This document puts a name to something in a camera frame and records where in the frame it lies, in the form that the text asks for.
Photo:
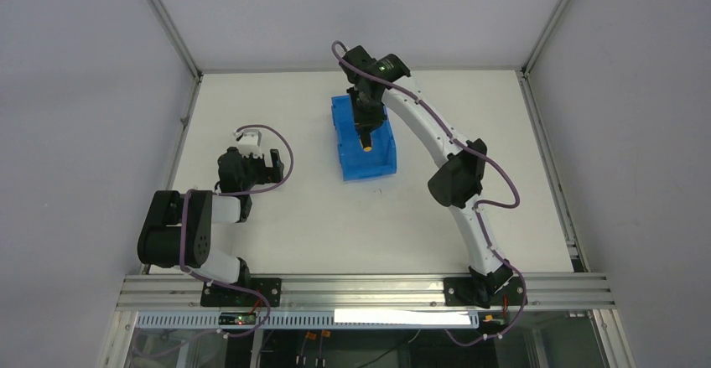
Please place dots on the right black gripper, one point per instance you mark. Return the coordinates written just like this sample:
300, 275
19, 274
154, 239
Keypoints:
365, 122

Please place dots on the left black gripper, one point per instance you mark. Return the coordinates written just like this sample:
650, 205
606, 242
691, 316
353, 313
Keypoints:
264, 168

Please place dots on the black orange screwdriver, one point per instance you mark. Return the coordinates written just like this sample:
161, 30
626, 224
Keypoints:
366, 141

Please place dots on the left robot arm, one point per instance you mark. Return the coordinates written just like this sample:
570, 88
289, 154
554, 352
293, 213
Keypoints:
177, 231

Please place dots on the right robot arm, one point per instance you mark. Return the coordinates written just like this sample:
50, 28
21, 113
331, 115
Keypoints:
387, 84

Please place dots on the blue plastic bin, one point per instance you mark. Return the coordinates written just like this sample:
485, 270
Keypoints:
356, 164

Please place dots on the small green circuit board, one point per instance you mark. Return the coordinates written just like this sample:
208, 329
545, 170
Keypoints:
237, 319

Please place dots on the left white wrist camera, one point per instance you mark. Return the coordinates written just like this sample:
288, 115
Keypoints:
248, 142

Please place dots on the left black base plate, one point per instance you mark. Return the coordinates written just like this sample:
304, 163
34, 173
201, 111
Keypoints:
216, 296

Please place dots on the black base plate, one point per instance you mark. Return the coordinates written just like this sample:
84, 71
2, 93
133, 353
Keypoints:
461, 293
216, 296

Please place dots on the white slotted cable duct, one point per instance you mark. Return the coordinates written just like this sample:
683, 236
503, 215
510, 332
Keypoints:
341, 318

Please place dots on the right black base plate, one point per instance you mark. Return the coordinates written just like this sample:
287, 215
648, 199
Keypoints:
461, 293

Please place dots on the left aluminium frame post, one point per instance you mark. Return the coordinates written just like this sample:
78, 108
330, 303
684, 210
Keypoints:
171, 30

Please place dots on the aluminium frame post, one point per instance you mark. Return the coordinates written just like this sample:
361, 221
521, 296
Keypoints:
171, 30
547, 32

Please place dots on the right aluminium frame post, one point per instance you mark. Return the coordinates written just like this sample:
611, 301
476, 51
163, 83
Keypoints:
547, 32

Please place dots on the aluminium front rail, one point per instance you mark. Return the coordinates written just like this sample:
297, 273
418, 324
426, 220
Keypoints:
544, 291

